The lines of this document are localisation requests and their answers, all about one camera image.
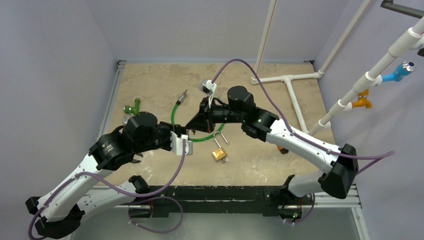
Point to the green cable lock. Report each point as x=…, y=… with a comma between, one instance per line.
x=173, y=113

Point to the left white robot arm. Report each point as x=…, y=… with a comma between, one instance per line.
x=61, y=211

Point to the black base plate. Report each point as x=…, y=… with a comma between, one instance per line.
x=268, y=201

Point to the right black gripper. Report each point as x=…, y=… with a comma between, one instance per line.
x=206, y=114

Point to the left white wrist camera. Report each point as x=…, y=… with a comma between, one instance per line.
x=181, y=144

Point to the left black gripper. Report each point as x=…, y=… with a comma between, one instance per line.
x=168, y=128

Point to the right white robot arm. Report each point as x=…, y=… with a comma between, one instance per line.
x=337, y=166

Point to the brass padlock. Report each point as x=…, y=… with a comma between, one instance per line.
x=220, y=154

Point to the orange tap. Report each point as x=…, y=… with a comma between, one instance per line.
x=362, y=100

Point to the orange black brush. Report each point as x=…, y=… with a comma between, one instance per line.
x=282, y=150

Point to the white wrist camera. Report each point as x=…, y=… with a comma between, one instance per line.
x=181, y=144
x=208, y=88

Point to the white pvc pipe frame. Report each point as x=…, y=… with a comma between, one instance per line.
x=411, y=39

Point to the blue tap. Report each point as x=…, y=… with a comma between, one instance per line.
x=402, y=70

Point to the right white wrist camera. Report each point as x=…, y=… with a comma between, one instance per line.
x=208, y=88

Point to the green pipe fitting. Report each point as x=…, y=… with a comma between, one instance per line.
x=133, y=109

